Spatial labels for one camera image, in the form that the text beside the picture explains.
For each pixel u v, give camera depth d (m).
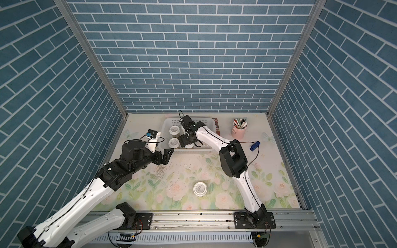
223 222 0.75
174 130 1.02
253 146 0.99
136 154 0.53
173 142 0.94
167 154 0.64
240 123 1.02
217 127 1.08
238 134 1.01
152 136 0.61
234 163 0.57
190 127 0.71
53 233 0.38
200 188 0.77
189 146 0.92
